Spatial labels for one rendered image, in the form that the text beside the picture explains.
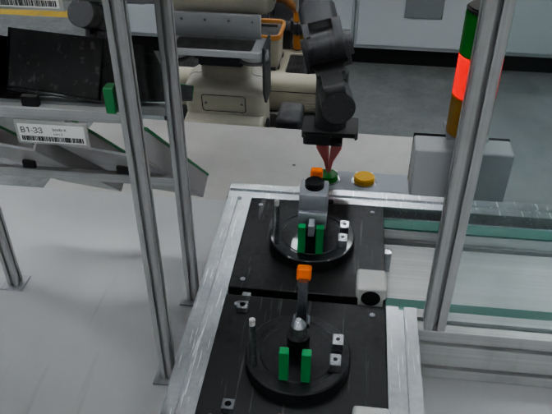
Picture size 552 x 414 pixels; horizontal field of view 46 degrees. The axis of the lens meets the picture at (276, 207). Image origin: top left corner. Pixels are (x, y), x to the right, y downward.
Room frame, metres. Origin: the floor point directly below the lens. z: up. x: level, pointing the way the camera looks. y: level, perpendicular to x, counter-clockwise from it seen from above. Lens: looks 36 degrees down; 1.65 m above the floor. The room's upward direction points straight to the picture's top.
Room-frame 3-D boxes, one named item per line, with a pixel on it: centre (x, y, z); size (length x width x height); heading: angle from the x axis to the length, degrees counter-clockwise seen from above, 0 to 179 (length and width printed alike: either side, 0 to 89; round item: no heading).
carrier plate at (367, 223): (0.84, -0.06, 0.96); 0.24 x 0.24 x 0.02; 83
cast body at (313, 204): (0.83, -0.06, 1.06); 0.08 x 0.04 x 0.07; 173
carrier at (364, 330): (0.59, -0.03, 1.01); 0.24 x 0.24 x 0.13; 83
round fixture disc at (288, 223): (0.84, -0.06, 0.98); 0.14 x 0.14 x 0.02
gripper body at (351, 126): (1.06, -0.10, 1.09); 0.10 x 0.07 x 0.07; 83
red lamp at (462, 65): (0.70, -0.23, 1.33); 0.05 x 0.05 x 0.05
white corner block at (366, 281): (0.73, -0.14, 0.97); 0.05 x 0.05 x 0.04; 83
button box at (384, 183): (1.05, -0.17, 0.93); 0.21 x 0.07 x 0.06; 83
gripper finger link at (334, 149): (1.06, -0.09, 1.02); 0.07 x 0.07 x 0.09; 83
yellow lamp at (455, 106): (0.70, -0.23, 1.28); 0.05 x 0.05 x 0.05
